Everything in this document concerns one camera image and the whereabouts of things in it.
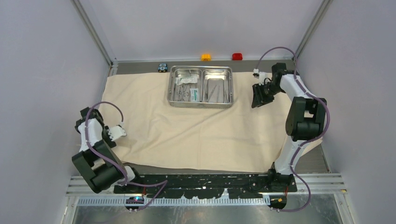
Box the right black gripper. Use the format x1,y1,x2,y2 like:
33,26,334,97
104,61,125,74
252,82,283,108

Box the beige cloth wrap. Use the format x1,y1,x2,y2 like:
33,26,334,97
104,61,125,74
97,71,323,173

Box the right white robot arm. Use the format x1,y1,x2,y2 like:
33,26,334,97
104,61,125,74
251,63,328,192

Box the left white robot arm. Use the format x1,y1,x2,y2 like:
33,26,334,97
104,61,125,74
72,107,143,193

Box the red button block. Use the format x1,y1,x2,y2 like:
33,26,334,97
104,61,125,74
232,53,243,61

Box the right steel tray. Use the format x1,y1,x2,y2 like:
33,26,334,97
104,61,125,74
202,69,234,105

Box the steel tray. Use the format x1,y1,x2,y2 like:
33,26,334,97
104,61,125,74
202,69,234,105
168,68,202,103

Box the steel tweezers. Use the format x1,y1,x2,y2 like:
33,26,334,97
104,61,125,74
203,84,229,104

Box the green white packet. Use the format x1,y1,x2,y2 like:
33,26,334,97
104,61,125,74
190,88,200,102

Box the yellow button block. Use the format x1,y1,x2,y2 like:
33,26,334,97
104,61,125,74
200,54,212,61

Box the white sterile pouch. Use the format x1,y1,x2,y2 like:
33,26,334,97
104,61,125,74
175,76,198,85

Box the left steel tray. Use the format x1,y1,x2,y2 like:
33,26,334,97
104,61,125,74
168,68,202,103

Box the small blue owl toy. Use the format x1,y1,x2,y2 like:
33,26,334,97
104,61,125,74
158,63,168,72

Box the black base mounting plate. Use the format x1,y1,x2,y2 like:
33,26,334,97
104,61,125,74
113,174,297,199

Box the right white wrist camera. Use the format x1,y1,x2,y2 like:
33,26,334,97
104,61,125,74
253,69,272,85

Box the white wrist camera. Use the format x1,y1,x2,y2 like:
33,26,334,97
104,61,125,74
253,69,272,85
107,124,127,141

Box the wire mesh steel basket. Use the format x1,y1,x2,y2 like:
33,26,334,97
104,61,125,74
167,65,233,109

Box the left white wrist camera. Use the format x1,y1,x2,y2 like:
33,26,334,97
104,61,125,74
107,124,127,141

